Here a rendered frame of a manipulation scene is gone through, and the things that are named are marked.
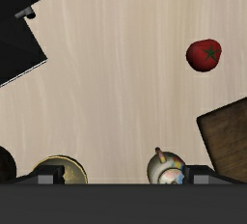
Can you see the white patterned teapot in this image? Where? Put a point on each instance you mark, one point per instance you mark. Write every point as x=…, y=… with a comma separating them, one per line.
x=164, y=170

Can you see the red tomato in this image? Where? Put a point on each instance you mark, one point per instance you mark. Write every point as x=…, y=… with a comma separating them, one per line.
x=203, y=55

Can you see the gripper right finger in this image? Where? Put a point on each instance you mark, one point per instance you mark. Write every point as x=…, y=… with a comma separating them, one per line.
x=202, y=176

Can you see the flat brown board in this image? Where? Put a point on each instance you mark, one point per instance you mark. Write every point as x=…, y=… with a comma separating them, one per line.
x=226, y=141

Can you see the gold rimmed bowl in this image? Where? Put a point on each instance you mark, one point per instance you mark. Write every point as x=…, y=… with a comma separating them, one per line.
x=75, y=173

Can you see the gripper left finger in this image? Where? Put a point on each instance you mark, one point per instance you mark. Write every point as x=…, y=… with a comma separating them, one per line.
x=48, y=176

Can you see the dark round vase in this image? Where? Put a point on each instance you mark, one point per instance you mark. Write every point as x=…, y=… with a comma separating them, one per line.
x=6, y=166

